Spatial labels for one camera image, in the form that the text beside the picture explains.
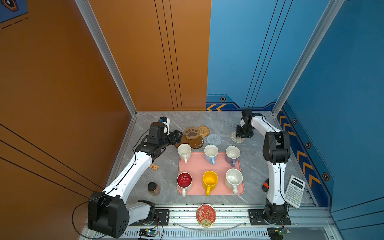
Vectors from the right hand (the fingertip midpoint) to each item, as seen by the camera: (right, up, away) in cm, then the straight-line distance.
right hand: (238, 135), depth 105 cm
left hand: (-40, +3, -23) cm, 46 cm away
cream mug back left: (-37, -8, -13) cm, 40 cm away
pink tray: (-39, -29, -24) cm, 54 cm away
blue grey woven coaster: (-17, -2, -2) cm, 18 cm away
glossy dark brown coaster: (-30, -5, -3) cm, 30 cm away
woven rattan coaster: (-24, +3, +3) cm, 24 cm away
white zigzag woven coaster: (-2, -2, -2) cm, 4 cm away
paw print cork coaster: (-33, +2, +1) cm, 33 cm away
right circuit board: (+9, -44, -34) cm, 57 cm away
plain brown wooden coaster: (-38, -3, -2) cm, 38 cm away
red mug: (-36, -24, -24) cm, 50 cm away
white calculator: (+24, -29, -24) cm, 45 cm away
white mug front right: (-8, -23, -20) cm, 32 cm away
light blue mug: (-21, -9, -13) cm, 26 cm away
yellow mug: (-22, -24, -20) cm, 38 cm away
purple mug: (-6, -11, -10) cm, 16 cm away
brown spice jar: (-51, -25, -31) cm, 65 cm away
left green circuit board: (-54, -44, -34) cm, 78 cm away
